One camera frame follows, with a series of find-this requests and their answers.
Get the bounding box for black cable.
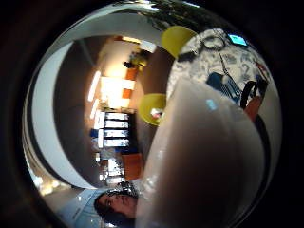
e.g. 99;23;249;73
200;33;232;77

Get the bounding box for long ceiling lamp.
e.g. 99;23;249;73
87;69;103;103

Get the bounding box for green yellow plant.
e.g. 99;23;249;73
123;50;152;70

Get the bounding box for orange wall panels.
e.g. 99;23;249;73
122;66;140;100

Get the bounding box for orange cabinet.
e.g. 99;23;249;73
121;153;145;181

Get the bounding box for small black device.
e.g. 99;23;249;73
176;50;200;64

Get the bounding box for yellow round chair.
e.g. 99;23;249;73
160;25;198;60
138;92;168;127

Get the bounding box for orange object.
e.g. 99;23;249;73
244;96;264;124

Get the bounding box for blue striped box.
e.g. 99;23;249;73
205;71;242;105

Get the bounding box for white smooth container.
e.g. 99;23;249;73
135;78;268;228

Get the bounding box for phone with lit screen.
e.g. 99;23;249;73
227;33;249;48

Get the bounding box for the person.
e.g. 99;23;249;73
58;186;141;228

